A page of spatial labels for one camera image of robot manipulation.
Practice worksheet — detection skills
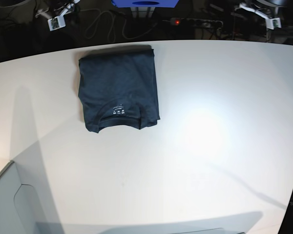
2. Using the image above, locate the dark blue T-shirt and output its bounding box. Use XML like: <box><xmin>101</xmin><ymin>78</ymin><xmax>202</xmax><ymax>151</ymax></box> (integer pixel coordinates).
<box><xmin>78</xmin><ymin>45</ymin><xmax>160</xmax><ymax>133</ymax></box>

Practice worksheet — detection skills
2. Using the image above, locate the blue box on stand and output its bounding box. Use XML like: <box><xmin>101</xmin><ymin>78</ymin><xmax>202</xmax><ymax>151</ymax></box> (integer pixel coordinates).
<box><xmin>111</xmin><ymin>0</ymin><xmax>178</xmax><ymax>8</ymax></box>

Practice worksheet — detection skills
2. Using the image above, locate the power strip with red switch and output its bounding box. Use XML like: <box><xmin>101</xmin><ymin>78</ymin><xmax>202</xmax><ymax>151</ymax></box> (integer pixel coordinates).
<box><xmin>169</xmin><ymin>18</ymin><xmax>223</xmax><ymax>29</ymax></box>

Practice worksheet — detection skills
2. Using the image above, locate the grey coiled cable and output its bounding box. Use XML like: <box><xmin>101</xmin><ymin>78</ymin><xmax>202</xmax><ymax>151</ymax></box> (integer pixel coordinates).
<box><xmin>84</xmin><ymin>8</ymin><xmax>159</xmax><ymax>42</ymax></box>

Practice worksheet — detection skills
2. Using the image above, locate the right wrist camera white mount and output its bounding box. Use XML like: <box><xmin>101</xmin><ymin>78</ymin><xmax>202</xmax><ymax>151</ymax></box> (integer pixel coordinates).
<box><xmin>34</xmin><ymin>0</ymin><xmax>80</xmax><ymax>32</ymax></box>

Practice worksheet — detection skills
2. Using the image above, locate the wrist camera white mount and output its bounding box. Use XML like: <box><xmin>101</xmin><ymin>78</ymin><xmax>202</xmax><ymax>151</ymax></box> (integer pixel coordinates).
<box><xmin>234</xmin><ymin>1</ymin><xmax>282</xmax><ymax>30</ymax></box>
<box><xmin>34</xmin><ymin>0</ymin><xmax>80</xmax><ymax>32</ymax></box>

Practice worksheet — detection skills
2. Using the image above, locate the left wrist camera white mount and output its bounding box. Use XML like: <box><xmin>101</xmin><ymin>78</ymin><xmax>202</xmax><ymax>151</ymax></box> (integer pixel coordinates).
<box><xmin>234</xmin><ymin>1</ymin><xmax>282</xmax><ymax>30</ymax></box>

